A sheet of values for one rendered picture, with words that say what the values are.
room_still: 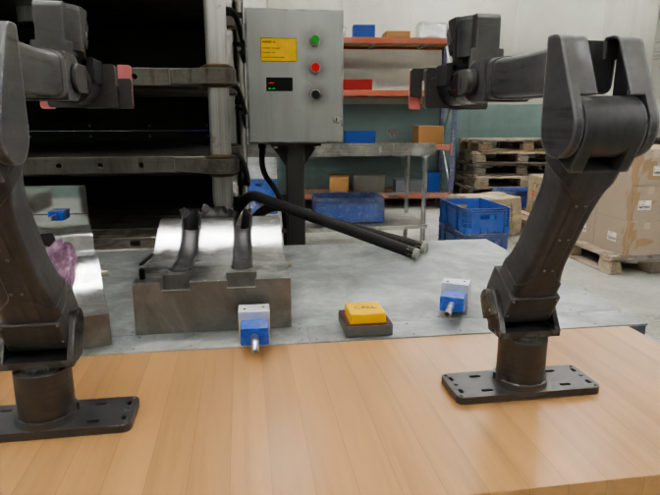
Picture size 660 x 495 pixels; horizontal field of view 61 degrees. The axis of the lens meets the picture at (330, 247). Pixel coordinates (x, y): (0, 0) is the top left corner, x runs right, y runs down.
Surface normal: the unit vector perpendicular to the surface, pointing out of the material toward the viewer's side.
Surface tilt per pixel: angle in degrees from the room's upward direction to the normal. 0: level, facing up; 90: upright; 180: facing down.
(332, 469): 0
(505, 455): 0
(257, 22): 90
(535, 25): 90
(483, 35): 89
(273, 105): 90
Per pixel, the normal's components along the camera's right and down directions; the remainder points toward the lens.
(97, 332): 0.43, 0.21
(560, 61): -0.99, 0.04
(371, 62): 0.07, 0.23
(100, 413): 0.00, -0.97
